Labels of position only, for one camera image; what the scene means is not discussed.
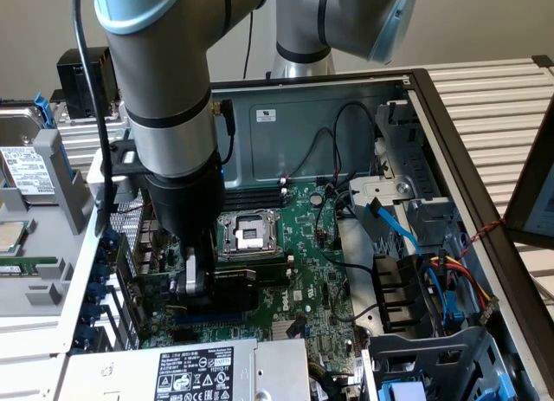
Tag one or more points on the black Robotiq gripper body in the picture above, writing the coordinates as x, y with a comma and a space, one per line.
186, 202

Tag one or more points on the green graphics card black shroud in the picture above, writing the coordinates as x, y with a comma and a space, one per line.
233, 292

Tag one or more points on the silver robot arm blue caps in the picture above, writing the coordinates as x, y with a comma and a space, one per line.
164, 72

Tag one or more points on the metal rear port block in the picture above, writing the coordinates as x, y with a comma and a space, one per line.
145, 254

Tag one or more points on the short black expansion slot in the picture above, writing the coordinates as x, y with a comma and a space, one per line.
184, 336

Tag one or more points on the empty black RAM slot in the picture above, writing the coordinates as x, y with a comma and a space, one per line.
255, 192
255, 202
277, 262

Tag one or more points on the metal CPU socket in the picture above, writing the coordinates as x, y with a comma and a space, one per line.
251, 234

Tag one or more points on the blue slot retention clip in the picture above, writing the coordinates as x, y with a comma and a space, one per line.
83, 335
101, 273
95, 292
111, 240
89, 313

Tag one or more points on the silver power supply unit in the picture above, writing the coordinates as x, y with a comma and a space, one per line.
195, 370

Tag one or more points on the silver chipset heatsink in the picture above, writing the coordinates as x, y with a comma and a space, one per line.
281, 329

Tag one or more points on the white label sticker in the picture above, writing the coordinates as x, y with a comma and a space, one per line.
266, 115

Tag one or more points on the green Dell motherboard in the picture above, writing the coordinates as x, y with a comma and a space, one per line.
311, 245

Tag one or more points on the silver coin cell battery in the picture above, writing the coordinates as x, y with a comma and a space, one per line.
316, 199

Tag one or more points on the open grey PC case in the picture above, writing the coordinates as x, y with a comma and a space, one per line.
303, 137

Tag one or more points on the grey parts rack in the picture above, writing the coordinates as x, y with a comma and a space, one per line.
43, 297

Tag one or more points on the black CPU cooler block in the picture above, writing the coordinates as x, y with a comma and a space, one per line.
73, 85

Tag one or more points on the silver hard disk drive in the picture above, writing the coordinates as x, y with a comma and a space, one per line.
26, 167

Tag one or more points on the green RAM stick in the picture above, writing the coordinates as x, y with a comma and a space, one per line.
26, 266

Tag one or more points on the silver CPU chip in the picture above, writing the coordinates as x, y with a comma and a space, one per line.
13, 238

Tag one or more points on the black fan shroud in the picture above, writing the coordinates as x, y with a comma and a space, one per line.
398, 292

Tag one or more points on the grey metal drive cage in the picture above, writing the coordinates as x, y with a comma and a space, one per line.
420, 167

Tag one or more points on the blue drive carrier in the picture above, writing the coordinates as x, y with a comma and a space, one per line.
402, 392

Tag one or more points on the dark grey plastic disk bay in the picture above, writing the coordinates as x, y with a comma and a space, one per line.
433, 353

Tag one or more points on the dark framed monitor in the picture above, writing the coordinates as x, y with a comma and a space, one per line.
528, 180

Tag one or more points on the black table end cap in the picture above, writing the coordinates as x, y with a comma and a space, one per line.
543, 61

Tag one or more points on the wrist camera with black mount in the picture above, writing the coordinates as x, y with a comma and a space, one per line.
125, 158

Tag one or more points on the blue drive bracket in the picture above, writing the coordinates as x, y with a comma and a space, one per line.
43, 111

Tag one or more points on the silver metal bracket with screw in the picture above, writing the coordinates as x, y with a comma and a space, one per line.
381, 186

